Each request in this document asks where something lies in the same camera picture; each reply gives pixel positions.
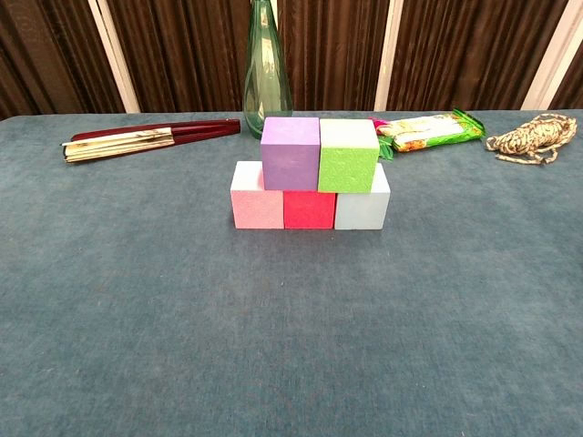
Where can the pink foam cube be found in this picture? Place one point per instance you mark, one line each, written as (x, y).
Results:
(255, 209)

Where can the purple foam cube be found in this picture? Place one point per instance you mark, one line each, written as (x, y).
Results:
(289, 159)

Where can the light blue foam cube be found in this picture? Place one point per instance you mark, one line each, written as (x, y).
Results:
(362, 209)

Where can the green foam cube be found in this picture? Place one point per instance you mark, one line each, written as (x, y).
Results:
(348, 164)

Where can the red foam cube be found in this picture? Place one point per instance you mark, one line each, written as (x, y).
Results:
(309, 209)

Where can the blue felt table mat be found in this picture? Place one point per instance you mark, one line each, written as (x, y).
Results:
(291, 341)

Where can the green glass bottle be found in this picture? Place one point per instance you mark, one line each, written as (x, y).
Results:
(268, 68)

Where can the green snack packet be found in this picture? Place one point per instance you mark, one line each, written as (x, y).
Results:
(432, 132)

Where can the folded red paper fan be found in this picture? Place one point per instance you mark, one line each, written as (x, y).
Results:
(127, 140)

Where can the brown pleated curtain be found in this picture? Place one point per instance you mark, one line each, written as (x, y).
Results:
(328, 27)

